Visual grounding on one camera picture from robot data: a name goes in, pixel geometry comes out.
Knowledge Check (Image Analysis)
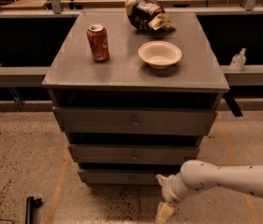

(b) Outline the grey bottom drawer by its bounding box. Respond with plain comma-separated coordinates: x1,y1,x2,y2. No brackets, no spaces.
78,169,173,186

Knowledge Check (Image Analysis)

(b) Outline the black floor post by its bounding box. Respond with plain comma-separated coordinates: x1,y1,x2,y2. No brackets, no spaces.
25,196,42,224

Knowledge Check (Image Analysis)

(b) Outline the grey wooden drawer cabinet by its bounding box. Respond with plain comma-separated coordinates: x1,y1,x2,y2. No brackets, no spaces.
43,9,228,173

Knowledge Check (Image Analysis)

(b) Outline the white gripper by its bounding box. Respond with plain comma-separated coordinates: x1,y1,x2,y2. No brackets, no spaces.
155,174,181,224

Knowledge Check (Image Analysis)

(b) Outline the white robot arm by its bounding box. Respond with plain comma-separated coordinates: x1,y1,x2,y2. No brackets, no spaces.
155,160,263,224

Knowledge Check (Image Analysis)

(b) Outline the grey middle drawer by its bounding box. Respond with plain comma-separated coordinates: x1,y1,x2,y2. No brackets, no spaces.
69,144,199,165

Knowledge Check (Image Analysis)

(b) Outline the grey metal railing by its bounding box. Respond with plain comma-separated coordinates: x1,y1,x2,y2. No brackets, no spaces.
0,0,263,110

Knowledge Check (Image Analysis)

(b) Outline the grey drawer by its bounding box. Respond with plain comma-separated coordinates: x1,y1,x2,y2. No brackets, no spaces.
53,106,216,136
69,144,199,165
78,169,173,186

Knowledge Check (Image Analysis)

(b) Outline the red soda can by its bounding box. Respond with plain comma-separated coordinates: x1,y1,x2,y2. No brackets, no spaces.
87,24,109,62

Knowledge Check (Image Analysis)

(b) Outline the white paper bowl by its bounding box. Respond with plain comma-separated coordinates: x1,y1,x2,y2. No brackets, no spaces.
138,41,182,69

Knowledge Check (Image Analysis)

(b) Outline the grey top drawer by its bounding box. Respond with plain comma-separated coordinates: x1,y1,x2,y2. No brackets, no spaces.
53,106,216,136

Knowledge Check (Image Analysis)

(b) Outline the crumpled chip bag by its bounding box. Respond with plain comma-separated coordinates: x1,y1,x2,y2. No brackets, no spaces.
125,0,174,32

